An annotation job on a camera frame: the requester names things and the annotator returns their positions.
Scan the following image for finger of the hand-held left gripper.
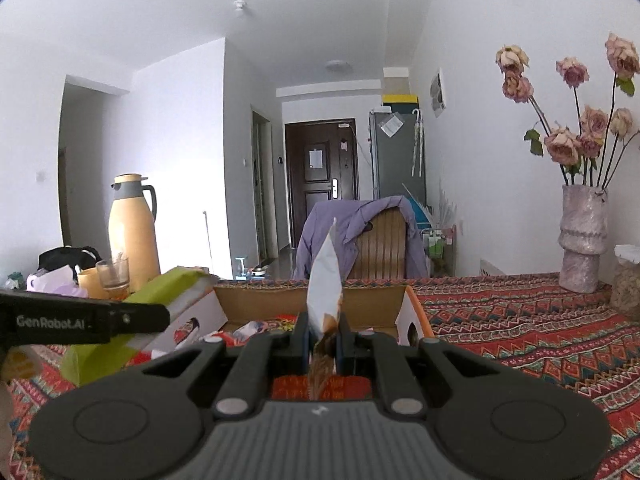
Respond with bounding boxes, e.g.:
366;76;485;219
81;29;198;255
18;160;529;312
112;302;171;335

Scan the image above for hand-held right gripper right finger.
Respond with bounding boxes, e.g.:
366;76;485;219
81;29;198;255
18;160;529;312
336;317;516;420

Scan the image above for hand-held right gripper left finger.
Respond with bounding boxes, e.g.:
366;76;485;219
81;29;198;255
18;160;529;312
125;312;309;420

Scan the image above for red cartoon snack packet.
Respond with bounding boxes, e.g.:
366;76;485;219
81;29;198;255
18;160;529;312
220;314;301;348

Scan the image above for orange cardboard box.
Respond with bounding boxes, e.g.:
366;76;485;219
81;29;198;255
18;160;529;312
145;282;437;401

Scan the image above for green and white snack packet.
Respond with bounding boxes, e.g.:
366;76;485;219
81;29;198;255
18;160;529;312
60;267;221;388

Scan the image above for white and brown snack packet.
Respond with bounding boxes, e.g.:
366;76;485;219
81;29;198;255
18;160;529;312
305;217;347;401

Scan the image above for purple tissue pack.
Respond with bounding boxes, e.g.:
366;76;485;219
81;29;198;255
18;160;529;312
27;265;91;298

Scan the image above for clear drinking glass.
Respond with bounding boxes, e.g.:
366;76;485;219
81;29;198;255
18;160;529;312
96;256;132;301

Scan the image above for yellow cup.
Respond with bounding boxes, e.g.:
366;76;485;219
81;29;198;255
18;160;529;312
76;267;108;301

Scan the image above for black bag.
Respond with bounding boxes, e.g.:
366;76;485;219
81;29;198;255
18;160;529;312
39;246;103;273

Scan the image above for yellow thermos jug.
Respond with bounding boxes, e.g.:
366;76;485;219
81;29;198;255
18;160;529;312
109;174;161;293

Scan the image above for wooden chair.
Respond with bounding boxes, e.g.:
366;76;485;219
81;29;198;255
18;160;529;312
345;207;408;281

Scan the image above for purple jacket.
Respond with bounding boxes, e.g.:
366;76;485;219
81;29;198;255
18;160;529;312
292;196;431;281

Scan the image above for dark brown door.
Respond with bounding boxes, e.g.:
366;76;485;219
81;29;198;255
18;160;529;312
285;119;361;248

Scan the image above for small storage rack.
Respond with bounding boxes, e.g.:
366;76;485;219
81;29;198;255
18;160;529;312
422;227;458;262

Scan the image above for grey refrigerator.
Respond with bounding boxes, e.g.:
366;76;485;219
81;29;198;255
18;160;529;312
369;107;427;201

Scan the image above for white hanging umbrella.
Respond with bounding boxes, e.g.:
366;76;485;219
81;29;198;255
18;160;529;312
411;108;426;178

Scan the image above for yellow box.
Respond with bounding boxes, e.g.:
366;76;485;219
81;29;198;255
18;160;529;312
382;92;420;111

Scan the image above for pale pink vase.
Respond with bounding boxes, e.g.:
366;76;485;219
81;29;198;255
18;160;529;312
559;184;610;293

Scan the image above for white box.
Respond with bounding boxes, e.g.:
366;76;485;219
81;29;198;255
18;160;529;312
382;66;411;95

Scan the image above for clear food jar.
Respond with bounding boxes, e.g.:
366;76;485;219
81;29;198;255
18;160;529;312
610;245;640;318

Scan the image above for dried rose bouquet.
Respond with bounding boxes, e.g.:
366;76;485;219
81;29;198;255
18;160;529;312
495;32;640;188

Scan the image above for wall poster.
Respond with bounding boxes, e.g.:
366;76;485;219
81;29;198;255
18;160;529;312
430;67;448;118

